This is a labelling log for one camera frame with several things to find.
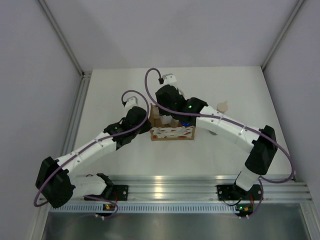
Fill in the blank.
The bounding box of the patterned canvas bag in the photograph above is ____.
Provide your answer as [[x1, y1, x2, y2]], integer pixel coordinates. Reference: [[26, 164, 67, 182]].
[[149, 104, 196, 141]]

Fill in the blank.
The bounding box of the grey pump bottle beige top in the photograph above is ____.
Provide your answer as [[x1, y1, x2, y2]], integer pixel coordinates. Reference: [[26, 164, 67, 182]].
[[216, 100, 228, 115]]

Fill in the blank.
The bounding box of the large white bottle grey cap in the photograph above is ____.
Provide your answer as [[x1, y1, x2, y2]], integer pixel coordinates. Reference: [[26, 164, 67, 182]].
[[160, 115, 173, 125]]

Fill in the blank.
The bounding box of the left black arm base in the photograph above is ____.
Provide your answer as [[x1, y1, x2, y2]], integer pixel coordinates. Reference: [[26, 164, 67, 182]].
[[108, 185, 129, 202]]

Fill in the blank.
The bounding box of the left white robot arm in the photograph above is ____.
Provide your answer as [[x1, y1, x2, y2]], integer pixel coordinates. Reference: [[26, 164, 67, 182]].
[[33, 106, 151, 209]]

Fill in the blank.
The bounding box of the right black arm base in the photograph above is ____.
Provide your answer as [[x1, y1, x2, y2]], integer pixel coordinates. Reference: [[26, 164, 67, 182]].
[[216, 184, 252, 201]]

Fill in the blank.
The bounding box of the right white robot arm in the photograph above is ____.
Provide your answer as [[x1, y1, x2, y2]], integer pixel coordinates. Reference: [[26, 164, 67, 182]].
[[155, 84, 278, 199]]

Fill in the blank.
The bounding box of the orange bottle blue cap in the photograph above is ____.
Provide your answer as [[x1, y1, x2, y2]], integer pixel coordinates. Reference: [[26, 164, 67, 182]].
[[180, 122, 193, 127]]

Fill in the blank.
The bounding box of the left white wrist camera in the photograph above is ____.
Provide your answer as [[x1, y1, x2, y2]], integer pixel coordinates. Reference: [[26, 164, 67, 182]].
[[124, 96, 139, 109]]

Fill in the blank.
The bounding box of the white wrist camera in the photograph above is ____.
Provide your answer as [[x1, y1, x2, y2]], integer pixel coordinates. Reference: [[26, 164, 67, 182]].
[[162, 73, 178, 88], [124, 96, 139, 109]]

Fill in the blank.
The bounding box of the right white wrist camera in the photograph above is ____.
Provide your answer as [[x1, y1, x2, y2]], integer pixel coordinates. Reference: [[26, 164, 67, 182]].
[[162, 73, 178, 88]]

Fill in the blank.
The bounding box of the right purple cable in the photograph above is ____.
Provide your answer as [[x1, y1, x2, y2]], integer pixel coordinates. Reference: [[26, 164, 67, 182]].
[[145, 67, 296, 221]]

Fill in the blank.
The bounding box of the purple cable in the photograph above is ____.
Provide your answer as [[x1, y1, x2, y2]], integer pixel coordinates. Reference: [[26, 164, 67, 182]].
[[145, 67, 296, 221], [32, 90, 151, 221]]

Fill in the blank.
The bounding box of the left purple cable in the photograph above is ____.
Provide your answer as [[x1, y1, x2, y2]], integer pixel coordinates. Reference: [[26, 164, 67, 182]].
[[32, 90, 151, 221]]

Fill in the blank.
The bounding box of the left aluminium frame post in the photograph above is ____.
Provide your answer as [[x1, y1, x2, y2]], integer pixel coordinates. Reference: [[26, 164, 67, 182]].
[[37, 0, 85, 76]]

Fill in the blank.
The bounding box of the aluminium frame post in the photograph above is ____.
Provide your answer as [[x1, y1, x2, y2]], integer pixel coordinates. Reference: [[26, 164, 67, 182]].
[[260, 0, 308, 72], [37, 0, 85, 76]]

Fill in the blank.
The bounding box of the aluminium mounting rail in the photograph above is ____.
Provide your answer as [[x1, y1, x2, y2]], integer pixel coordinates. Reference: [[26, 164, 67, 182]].
[[110, 175, 312, 203]]

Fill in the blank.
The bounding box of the white slotted cable duct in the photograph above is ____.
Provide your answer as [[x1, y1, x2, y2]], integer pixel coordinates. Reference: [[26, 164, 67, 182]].
[[50, 202, 239, 214]]

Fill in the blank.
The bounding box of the right aluminium frame post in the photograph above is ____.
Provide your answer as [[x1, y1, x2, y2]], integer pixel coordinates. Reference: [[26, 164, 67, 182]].
[[260, 0, 308, 72]]

